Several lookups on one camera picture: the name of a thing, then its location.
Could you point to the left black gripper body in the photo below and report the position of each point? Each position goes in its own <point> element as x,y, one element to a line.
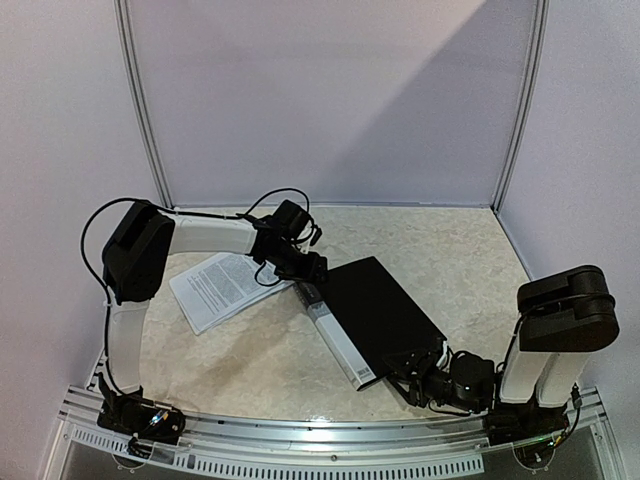
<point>288,266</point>

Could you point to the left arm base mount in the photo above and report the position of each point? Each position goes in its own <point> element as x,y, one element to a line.
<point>138,417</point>

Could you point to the right aluminium frame post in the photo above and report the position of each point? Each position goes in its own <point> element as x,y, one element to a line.
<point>525,98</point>

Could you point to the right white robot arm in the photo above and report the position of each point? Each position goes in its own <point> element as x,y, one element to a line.
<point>563,319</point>

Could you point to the black file folder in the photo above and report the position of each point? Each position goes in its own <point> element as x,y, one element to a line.
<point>371,325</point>

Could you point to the perforated white cable tray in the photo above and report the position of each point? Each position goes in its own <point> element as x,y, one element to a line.
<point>95,455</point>

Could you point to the curved aluminium rail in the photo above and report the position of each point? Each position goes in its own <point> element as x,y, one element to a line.
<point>315,436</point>

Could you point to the printed paper stack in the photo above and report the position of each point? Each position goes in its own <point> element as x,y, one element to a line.
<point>221,287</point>

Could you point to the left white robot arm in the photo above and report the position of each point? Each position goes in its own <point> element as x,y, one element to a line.
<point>135,256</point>

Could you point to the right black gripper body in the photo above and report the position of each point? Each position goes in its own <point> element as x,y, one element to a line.
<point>417,370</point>

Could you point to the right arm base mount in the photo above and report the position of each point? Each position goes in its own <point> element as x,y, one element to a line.
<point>512,423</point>

